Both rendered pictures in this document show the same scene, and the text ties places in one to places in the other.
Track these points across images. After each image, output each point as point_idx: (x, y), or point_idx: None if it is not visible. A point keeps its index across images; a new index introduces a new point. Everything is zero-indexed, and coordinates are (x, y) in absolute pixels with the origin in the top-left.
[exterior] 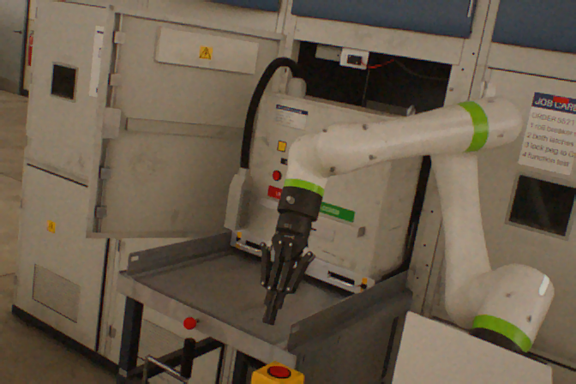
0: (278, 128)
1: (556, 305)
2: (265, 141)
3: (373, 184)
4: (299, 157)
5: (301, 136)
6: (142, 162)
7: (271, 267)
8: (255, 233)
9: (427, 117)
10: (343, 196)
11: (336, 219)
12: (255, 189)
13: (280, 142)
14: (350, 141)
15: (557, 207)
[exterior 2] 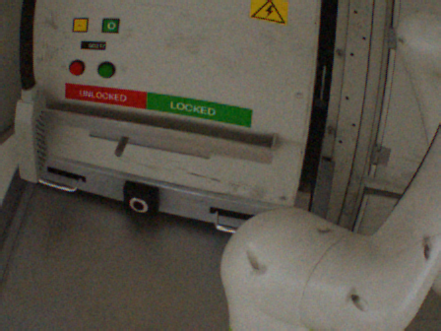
0: (70, 1)
1: None
2: (50, 24)
3: (284, 67)
4: (275, 313)
5: (260, 254)
6: None
7: (98, 205)
8: (58, 153)
9: None
10: (220, 86)
11: (211, 123)
12: (43, 93)
13: (77, 20)
14: (411, 309)
15: None
